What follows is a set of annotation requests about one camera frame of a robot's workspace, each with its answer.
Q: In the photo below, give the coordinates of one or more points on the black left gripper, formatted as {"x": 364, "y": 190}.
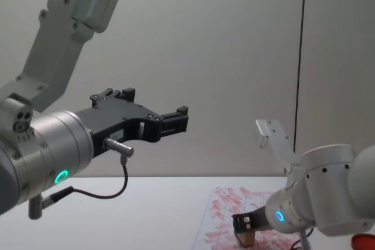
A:
{"x": 117, "y": 118}

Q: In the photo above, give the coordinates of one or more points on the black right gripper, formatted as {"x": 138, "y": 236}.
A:
{"x": 259, "y": 217}

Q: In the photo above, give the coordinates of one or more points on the small wooden block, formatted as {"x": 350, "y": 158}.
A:
{"x": 246, "y": 237}

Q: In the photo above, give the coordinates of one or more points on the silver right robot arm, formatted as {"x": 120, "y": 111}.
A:
{"x": 328, "y": 191}

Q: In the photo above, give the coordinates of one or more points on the paper sheet with red marks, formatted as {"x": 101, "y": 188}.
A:
{"x": 222, "y": 209}

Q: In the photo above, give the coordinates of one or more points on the round red lid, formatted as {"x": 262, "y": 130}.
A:
{"x": 364, "y": 242}

